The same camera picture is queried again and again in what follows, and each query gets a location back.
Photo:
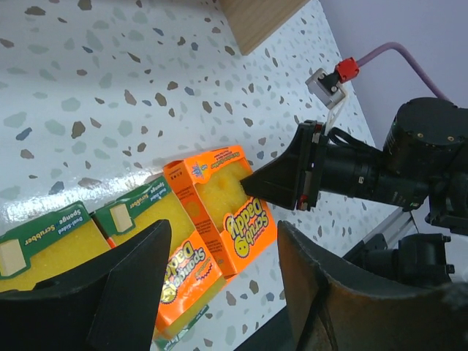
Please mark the orange Scrub Daddy box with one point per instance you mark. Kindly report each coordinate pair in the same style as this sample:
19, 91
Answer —
235, 226

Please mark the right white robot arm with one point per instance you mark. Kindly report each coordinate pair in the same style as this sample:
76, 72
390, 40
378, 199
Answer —
424, 160

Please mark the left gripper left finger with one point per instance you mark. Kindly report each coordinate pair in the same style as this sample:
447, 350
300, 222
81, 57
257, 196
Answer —
107, 303

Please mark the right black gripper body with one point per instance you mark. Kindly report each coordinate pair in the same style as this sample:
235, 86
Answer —
335, 162

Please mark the Sponge Daddy sponge pack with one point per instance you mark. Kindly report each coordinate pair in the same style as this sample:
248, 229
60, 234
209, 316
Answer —
48, 246
192, 276

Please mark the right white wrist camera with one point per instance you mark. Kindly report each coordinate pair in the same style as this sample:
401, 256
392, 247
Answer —
328, 89

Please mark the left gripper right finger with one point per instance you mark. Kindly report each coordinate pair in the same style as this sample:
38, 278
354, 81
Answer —
335, 305

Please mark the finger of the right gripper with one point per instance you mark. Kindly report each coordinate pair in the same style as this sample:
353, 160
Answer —
277, 182

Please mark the wooden two-tier shelf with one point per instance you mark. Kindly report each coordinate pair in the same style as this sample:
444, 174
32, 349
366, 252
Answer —
253, 21

